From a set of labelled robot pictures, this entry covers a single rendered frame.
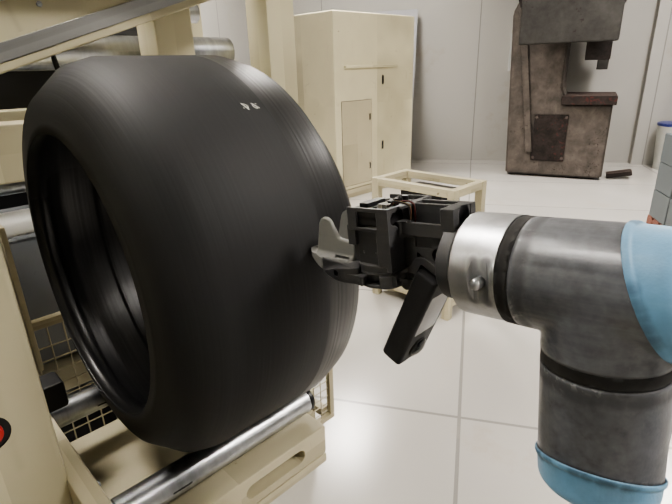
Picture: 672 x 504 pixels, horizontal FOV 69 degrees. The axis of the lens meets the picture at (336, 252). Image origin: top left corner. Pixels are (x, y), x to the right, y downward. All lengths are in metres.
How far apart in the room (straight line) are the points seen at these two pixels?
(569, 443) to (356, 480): 1.63
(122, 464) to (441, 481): 1.31
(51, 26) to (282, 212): 0.62
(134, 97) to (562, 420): 0.51
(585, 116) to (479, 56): 1.97
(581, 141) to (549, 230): 6.66
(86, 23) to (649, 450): 1.02
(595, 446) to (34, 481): 0.64
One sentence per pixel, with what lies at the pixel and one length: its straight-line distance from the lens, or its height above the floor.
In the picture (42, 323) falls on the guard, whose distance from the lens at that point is 1.13.
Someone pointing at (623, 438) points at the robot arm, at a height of 1.20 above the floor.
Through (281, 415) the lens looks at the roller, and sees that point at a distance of 0.85.
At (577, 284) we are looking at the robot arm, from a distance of 0.37.
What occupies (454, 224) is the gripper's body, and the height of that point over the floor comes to 1.32.
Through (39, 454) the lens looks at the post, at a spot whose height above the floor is 1.00.
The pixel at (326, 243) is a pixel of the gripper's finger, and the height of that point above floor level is 1.26.
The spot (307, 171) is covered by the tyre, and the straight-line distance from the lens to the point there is 0.61.
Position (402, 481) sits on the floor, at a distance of 2.02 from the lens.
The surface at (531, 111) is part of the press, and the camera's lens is 7.04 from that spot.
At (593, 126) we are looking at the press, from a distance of 7.02.
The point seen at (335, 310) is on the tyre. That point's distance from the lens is 0.64.
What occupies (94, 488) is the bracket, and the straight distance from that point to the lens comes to 0.76.
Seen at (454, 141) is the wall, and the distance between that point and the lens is 8.19.
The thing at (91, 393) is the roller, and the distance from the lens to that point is 1.00.
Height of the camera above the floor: 1.45
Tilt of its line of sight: 21 degrees down
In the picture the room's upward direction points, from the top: 2 degrees counter-clockwise
